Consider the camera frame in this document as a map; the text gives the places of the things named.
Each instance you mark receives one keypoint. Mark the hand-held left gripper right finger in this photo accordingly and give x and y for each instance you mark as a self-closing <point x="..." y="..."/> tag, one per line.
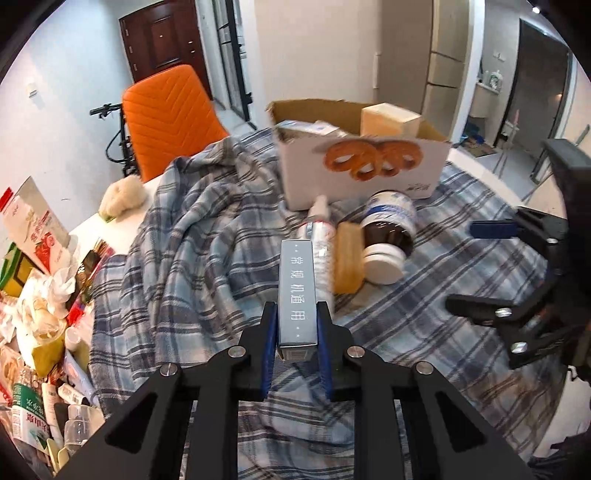
<point x="324" y="350"/>

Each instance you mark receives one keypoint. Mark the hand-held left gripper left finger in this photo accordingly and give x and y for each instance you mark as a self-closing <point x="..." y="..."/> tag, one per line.
<point x="269" y="350"/>

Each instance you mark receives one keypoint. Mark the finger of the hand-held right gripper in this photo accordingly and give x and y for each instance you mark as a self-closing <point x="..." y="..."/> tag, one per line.
<point x="503" y="314"/>
<point x="493" y="229"/>

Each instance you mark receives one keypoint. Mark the long silver grey box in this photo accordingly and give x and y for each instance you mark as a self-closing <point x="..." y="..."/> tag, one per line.
<point x="298" y="295"/>

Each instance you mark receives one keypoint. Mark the cardboard box with pretzel print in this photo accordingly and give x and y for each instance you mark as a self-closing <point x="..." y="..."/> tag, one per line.
<point x="360" y="161"/>

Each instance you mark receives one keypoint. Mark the yellow-brown box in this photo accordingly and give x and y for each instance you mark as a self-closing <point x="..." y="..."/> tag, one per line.
<point x="347" y="261"/>

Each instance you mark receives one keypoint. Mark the brown pill bottle white cap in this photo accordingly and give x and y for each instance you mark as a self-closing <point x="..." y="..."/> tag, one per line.
<point x="388" y="221"/>

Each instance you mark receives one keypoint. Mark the white spray bottle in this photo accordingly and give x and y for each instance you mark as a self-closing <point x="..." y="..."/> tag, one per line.
<point x="321" y="240"/>

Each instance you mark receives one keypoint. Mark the dark grey door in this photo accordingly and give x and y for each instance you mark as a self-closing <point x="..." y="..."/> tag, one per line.
<point x="538" y="87"/>

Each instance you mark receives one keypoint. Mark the blue plaid blanket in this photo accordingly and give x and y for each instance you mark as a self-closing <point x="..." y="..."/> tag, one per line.
<point x="194" y="240"/>

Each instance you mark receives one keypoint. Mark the beige box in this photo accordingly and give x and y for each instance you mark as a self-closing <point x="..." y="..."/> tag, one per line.
<point x="388" y="121"/>

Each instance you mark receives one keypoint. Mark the beige cabinet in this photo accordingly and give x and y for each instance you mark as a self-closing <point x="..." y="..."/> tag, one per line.
<point x="445" y="69"/>

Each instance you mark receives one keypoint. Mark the light blue box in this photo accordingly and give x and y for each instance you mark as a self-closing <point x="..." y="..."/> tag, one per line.
<point x="307" y="127"/>

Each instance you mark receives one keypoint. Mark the white fluffy ball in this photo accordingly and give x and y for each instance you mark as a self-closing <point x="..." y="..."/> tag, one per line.
<point x="123" y="196"/>

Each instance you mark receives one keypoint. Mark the pile of packets and bottles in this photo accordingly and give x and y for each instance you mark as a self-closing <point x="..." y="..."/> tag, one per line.
<point x="41" y="332"/>

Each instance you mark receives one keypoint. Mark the green and white bottle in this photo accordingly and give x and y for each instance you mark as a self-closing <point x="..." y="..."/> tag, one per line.
<point x="28" y="413"/>

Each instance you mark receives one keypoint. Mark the orange chair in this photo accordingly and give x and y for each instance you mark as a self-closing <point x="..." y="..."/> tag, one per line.
<point x="171" y="120"/>

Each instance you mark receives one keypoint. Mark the black bicycle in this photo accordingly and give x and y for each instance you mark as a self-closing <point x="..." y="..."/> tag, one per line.
<point x="121" y="138"/>

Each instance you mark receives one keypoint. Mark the red and white carton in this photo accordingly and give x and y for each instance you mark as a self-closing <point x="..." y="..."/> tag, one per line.
<point x="34" y="226"/>

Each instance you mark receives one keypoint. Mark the black-framed glass door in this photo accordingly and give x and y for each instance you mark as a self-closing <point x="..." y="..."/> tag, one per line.
<point x="233" y="55"/>

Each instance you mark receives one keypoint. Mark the brown door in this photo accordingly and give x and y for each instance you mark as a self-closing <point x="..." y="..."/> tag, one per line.
<point x="161" y="46"/>

